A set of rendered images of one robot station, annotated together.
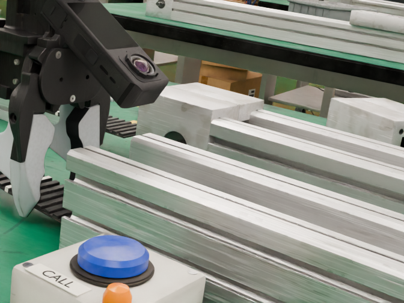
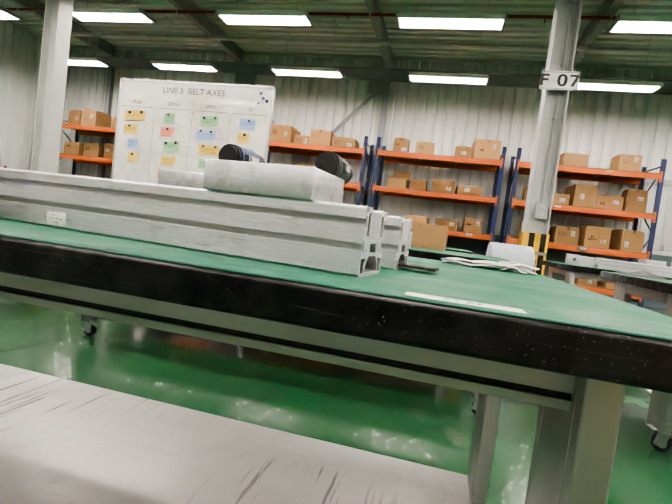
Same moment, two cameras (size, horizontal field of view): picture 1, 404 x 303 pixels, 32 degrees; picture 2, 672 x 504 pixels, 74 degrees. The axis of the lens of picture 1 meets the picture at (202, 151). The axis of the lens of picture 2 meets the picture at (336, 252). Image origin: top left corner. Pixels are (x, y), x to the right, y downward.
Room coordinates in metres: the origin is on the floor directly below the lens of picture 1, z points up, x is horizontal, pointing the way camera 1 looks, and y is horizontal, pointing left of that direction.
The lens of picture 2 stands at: (-0.44, -0.43, 0.83)
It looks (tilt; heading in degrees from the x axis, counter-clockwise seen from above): 3 degrees down; 347
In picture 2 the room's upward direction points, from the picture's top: 7 degrees clockwise
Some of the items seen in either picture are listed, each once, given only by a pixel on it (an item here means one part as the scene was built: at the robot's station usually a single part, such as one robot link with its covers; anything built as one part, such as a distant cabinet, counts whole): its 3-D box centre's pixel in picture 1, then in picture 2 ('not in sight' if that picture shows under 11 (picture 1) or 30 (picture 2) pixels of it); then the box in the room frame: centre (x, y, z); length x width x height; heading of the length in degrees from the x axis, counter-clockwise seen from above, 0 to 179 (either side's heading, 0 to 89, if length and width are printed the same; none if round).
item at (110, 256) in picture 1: (112, 262); not in sight; (0.37, 0.04, 0.84); 0.04 x 0.04 x 0.02
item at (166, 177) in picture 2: not in sight; (209, 193); (0.48, -0.37, 0.87); 0.16 x 0.11 x 0.07; 57
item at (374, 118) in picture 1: (373, 148); not in sight; (0.79, -0.19, 0.83); 0.11 x 0.10 x 0.10; 125
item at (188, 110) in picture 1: (191, 140); not in sight; (0.71, 0.01, 0.83); 0.12 x 0.09 x 0.10; 147
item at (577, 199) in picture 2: not in sight; (572, 224); (7.88, -7.45, 1.55); 2.83 x 0.98 x 3.10; 64
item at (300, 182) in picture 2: not in sight; (275, 193); (0.19, -0.47, 0.87); 0.16 x 0.11 x 0.07; 57
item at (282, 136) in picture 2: not in sight; (308, 194); (10.50, -2.05, 1.58); 2.83 x 0.98 x 3.15; 64
